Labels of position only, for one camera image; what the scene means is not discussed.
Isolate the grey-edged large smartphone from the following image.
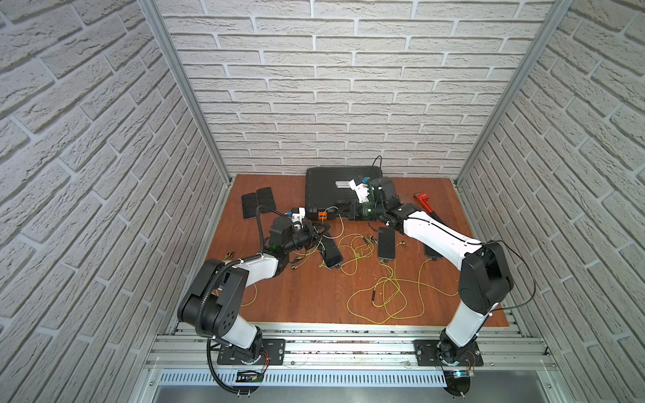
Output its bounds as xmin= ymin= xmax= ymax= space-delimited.
xmin=377 ymin=227 xmax=396 ymax=260

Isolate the blue-edged smartphone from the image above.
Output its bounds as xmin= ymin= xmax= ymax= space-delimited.
xmin=319 ymin=237 xmax=344 ymax=269

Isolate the black smartphone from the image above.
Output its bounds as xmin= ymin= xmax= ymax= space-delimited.
xmin=256 ymin=187 xmax=276 ymax=213

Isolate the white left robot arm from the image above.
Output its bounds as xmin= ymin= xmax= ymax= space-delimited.
xmin=177 ymin=224 xmax=323 ymax=356

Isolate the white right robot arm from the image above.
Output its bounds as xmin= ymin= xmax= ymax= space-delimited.
xmin=351 ymin=199 xmax=514 ymax=358

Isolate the black plastic tool case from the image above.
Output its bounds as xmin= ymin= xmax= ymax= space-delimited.
xmin=305 ymin=166 xmax=383 ymax=221

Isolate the red and black tool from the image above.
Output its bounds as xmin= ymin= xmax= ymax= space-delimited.
xmin=414 ymin=192 xmax=443 ymax=223

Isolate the purple-edged smartphone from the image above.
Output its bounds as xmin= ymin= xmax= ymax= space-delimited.
xmin=241 ymin=192 xmax=258 ymax=220

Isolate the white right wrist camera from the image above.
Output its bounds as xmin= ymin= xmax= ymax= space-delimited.
xmin=349 ymin=176 xmax=375 ymax=204

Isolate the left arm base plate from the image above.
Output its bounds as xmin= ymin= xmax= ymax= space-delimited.
xmin=217 ymin=338 xmax=286 ymax=365

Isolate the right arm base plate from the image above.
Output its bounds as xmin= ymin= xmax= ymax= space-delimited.
xmin=413 ymin=339 xmax=484 ymax=368

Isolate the aluminium rail frame front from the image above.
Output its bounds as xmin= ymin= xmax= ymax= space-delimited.
xmin=144 ymin=322 xmax=558 ymax=372

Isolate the aluminium corner post left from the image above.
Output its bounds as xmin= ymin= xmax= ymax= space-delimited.
xmin=139 ymin=0 xmax=233 ymax=186

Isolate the aluminium corner post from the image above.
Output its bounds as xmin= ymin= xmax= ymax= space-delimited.
xmin=139 ymin=0 xmax=233 ymax=186
xmin=454 ymin=0 xmax=573 ymax=187

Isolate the aluminium corner post right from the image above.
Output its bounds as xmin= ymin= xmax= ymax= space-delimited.
xmin=454 ymin=0 xmax=573 ymax=187

